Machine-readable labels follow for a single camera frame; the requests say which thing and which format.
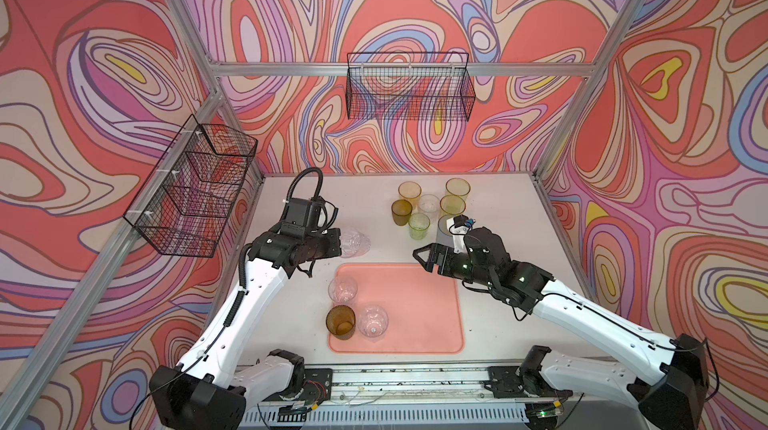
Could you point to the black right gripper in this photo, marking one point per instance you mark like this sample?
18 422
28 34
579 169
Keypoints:
436 252

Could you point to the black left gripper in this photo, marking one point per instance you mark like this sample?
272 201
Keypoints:
333 237

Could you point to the green glass tumbler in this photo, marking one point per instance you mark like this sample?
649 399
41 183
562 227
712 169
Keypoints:
418 226

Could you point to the small dark amber glass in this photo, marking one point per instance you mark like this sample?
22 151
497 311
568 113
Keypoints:
401 211

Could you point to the amber glass tumbler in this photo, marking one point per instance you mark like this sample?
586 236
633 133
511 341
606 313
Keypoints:
410 191

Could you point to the pink plastic tray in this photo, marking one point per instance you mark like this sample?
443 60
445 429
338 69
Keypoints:
423 311

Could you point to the dark olive dotted glass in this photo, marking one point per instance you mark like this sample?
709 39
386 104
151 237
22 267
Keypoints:
341 322

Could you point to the clear glass tumbler front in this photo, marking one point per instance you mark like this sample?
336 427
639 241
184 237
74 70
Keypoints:
373 321

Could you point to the clear faceted glass tumbler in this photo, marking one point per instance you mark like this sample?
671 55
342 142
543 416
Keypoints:
343 290

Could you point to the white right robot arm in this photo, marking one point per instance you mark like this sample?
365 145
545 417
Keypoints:
665 379

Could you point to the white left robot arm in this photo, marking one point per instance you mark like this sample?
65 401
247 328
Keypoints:
206 389

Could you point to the blue textured tall glass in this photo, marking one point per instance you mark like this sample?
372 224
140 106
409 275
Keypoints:
444 235

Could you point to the yellow tall glass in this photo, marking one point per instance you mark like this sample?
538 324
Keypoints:
452 205

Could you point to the clear glass small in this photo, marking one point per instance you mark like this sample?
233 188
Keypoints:
429 205

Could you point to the yellow-green tall glass back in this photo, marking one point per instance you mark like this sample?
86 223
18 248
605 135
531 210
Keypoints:
458 187

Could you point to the black wire basket left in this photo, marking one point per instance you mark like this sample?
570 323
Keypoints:
199 178

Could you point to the black wire basket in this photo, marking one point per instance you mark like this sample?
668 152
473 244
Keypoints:
409 86
199 178

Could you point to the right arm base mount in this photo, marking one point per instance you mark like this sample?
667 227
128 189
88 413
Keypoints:
510 382

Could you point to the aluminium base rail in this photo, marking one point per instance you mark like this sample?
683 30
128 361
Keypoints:
415 395

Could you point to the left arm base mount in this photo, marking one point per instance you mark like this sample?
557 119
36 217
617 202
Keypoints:
316 388

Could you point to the black wire basket back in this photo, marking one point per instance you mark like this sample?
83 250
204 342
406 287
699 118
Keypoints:
409 86

